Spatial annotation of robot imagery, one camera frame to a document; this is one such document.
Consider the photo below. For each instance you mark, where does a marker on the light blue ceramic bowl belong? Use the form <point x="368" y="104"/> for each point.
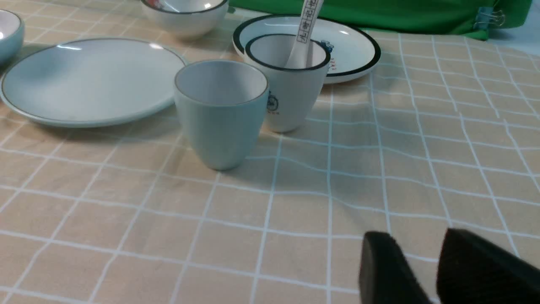
<point x="12" y="29"/>

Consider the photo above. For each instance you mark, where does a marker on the white bowl with black rim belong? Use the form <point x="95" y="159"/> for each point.
<point x="185" y="19"/>

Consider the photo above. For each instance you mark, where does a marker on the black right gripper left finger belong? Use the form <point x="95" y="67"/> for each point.
<point x="385" y="276"/>

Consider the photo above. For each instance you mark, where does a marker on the white plate with cartoon print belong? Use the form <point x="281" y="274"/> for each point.
<point x="353" y="52"/>

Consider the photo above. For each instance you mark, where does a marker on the green backdrop cloth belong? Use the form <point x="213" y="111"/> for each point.
<point x="433" y="17"/>

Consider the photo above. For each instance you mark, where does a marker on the white spoon with characters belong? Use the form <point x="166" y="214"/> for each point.
<point x="299" y="53"/>

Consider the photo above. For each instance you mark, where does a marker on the light blue ceramic cup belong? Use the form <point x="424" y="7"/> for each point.
<point x="221" y="106"/>

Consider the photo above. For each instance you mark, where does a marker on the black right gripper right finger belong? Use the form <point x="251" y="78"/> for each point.
<point x="473" y="270"/>

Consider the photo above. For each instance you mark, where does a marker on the metal binder clip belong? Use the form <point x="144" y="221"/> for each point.
<point x="487" y="17"/>

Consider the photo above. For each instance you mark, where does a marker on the white cup with bicycle print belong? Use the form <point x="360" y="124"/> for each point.
<point x="293" y="92"/>

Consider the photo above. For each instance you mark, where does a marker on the light blue ceramic plate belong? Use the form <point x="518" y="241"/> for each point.
<point x="90" y="83"/>

